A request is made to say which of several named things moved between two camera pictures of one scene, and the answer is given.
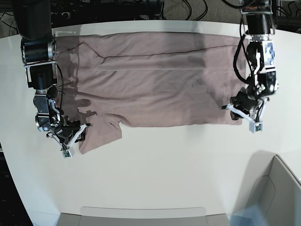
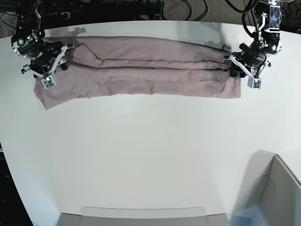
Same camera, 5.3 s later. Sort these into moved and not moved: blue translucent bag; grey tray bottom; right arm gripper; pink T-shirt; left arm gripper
Moved: right arm gripper; left arm gripper; pink T-shirt
Not moved: grey tray bottom; blue translucent bag
